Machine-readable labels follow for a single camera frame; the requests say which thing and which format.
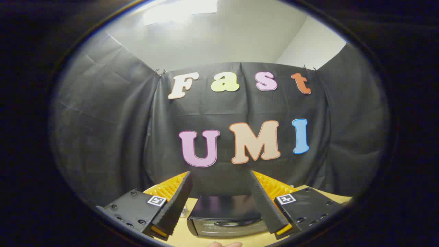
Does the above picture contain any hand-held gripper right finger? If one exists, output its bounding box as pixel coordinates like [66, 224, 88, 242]
[248, 170, 345, 240]

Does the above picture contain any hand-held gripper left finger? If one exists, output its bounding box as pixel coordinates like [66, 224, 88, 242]
[96, 171, 193, 241]

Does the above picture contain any black toaster oven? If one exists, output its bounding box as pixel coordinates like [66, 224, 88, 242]
[187, 195, 272, 239]

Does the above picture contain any black backdrop cloth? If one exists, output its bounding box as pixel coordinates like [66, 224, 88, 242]
[51, 33, 390, 206]

